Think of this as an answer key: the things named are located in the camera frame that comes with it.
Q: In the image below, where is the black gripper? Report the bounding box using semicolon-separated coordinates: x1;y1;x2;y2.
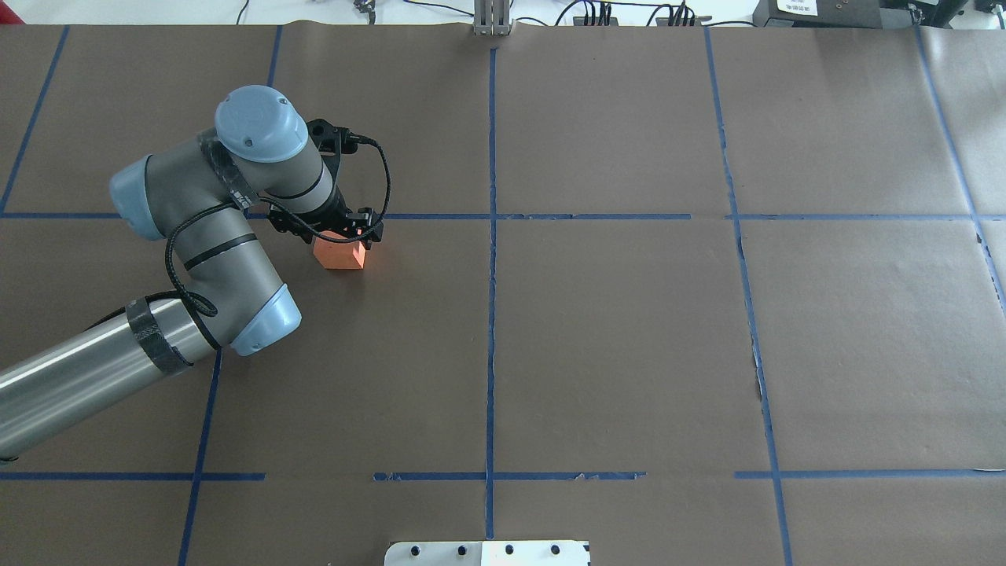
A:
267;186;384;248

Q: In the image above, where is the orange foam cube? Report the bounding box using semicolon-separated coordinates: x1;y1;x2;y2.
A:
311;237;367;271

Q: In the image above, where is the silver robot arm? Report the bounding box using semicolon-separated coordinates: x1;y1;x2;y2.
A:
1;85;391;465

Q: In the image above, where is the black device box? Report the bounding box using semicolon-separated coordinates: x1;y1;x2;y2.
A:
751;1;926;29

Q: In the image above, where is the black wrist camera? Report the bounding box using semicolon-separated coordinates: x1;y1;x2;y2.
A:
306;119;360;184

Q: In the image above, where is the black camera cable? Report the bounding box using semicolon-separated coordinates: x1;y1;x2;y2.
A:
163;132;392;319

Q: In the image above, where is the aluminium camera mount post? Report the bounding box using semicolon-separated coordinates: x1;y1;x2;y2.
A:
473;0;513;37

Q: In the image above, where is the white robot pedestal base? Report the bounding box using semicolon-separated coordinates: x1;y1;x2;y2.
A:
384;538;592;565

